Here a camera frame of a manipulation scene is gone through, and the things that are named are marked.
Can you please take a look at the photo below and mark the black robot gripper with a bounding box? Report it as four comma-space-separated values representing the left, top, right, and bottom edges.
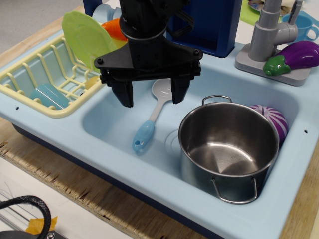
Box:
94, 30, 203, 108

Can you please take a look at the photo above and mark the white spoon blue handle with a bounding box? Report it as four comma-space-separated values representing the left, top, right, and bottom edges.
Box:
132, 79, 172, 152

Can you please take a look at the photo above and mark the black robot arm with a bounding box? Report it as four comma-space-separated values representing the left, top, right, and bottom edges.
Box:
94, 0, 203, 108

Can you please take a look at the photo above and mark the stainless steel pot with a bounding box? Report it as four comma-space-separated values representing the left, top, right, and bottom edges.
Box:
178, 95, 279, 204

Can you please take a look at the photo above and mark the orange toy vegetable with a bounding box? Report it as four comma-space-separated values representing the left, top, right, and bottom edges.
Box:
101, 18, 128, 42

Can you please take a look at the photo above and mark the light green plastic plate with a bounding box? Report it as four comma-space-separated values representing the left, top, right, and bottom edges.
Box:
62, 11, 117, 72

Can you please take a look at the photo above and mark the dark blue plastic box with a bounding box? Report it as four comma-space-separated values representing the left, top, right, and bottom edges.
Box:
83, 0, 242, 58

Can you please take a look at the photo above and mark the light blue plastic cup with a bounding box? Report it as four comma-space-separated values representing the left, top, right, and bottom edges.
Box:
30, 83, 69, 110

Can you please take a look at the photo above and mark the cream yellow dish rack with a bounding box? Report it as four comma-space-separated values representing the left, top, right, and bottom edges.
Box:
0, 33, 103, 118

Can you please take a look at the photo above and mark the light blue toy sink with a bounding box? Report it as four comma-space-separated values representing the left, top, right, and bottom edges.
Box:
0, 43, 319, 239

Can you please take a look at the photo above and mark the green plastic board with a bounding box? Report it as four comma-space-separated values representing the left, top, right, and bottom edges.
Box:
240, 0, 294, 25

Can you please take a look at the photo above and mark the grey toy faucet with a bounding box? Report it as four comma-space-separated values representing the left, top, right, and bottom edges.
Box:
235, 0, 311, 86

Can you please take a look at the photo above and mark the purple striped toy onion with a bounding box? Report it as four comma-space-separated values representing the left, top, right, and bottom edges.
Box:
250, 105, 289, 145

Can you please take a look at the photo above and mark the purple toy eggplant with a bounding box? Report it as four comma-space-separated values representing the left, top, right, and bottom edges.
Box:
263, 41, 319, 76

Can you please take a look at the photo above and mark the blue toy mug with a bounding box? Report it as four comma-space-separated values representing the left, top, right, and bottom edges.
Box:
287, 11, 319, 44

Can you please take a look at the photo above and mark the yellow masking tape piece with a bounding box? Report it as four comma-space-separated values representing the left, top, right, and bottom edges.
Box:
25, 216, 58, 235

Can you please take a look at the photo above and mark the dark grey device base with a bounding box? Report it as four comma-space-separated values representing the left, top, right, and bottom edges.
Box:
0, 231, 65, 239

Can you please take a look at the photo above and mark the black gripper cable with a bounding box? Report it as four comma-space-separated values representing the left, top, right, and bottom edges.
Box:
166, 9, 195, 38

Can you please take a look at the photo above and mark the black braided cable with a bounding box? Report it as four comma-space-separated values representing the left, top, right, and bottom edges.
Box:
0, 195, 52, 239

